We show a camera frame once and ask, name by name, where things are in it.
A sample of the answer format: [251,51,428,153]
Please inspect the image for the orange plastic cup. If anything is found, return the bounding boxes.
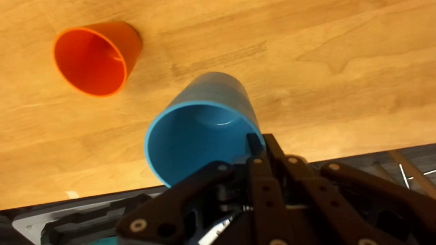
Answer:
[53,20,144,97]

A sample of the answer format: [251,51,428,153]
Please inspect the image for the blue plastic cup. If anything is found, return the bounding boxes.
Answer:
[144,70,266,189]

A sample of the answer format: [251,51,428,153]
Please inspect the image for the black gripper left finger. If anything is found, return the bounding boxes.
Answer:
[116,133,292,245]

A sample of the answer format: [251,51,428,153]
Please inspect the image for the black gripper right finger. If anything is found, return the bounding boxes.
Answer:
[264,133,436,245]

